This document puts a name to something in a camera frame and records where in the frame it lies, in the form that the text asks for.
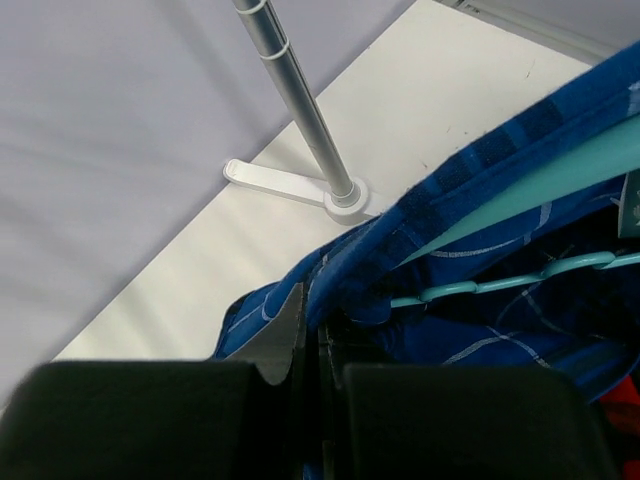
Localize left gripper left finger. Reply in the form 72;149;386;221
1;285;306;479

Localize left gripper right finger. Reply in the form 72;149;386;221
318;320;618;479

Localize blue plaid shirt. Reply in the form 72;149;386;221
209;39;640;480

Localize red black plaid shirt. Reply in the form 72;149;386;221
599;374;639;459

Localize teal hanger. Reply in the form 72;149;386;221
391;116;639;308

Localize clothes rack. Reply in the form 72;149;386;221
222;0;374;226

